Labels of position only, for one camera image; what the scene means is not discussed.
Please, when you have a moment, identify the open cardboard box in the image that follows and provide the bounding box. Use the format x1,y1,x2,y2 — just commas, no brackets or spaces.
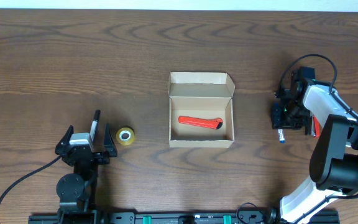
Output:
168,72,235,148

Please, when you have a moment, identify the yellow tape roll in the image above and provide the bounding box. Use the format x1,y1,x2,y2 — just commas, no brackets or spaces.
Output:
116,127,135,146

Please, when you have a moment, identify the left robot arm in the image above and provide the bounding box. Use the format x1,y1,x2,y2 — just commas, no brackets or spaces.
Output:
55,121,117,223

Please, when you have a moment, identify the red utility knife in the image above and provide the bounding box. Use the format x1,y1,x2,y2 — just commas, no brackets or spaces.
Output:
178,116,223,129

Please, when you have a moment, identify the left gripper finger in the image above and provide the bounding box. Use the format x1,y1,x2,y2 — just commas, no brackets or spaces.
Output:
103,123,116,151
57,125,74,149

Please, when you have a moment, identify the red and chrome stapler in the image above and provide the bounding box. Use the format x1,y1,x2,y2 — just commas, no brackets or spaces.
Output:
310,115,321,138

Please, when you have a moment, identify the black marker pen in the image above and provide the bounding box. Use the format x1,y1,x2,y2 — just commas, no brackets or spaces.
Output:
89,110,101,142

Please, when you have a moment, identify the blue marker pen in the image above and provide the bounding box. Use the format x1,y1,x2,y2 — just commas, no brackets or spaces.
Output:
278,129,285,144

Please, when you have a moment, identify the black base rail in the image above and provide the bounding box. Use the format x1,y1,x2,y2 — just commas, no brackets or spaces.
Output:
28,210,271,224

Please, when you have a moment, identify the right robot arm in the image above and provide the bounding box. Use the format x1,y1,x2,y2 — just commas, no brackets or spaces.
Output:
267,67,358,223

